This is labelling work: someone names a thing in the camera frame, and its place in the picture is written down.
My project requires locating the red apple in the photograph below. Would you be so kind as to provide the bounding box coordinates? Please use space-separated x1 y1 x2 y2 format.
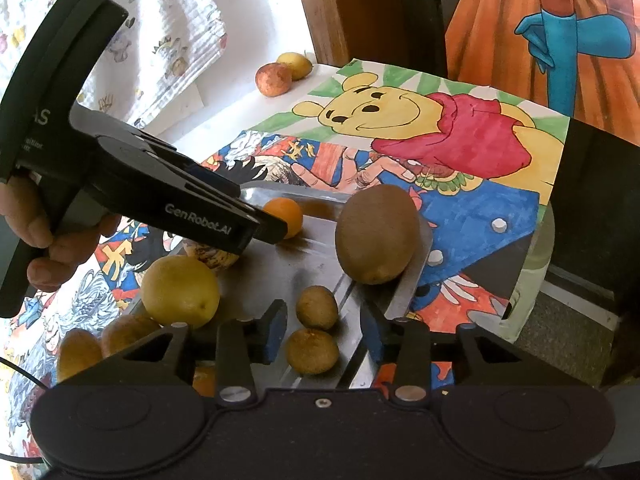
255 62 293 97

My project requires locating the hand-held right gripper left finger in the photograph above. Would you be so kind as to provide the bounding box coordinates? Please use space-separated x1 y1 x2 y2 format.
120 300 290 408

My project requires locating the person's left hand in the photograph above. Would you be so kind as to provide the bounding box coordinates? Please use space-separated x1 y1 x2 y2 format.
0 175 122 292

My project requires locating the small brown kiwi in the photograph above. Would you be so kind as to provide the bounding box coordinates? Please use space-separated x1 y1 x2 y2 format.
296 285 339 332
285 328 341 376

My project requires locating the small orange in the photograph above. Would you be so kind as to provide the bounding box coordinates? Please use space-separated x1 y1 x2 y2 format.
192 366 218 397
263 197 304 240

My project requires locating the printed cartoon blanket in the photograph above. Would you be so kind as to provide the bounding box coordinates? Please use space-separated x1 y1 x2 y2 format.
0 0 228 126

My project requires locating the metal tray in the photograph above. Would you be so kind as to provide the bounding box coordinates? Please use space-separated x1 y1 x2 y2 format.
115 182 433 391

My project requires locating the yellow lemon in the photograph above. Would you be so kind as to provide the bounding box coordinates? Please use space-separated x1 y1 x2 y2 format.
141 255 221 330

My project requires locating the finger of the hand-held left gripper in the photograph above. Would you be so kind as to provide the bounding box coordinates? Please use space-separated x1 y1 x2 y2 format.
135 131 253 209
240 205 289 244

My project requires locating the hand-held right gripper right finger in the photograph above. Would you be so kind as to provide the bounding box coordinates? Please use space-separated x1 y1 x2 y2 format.
360 304 526 406

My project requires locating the wall poster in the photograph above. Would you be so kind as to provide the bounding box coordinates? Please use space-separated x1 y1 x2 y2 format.
445 0 640 121

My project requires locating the black cable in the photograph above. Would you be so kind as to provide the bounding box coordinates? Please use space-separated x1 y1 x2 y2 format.
0 355 53 461

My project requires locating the brown wooden door frame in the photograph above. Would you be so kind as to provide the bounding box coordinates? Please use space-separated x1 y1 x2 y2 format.
290 0 351 67

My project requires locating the large brown kiwi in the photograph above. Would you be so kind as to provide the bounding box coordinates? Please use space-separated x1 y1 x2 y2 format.
335 184 421 286

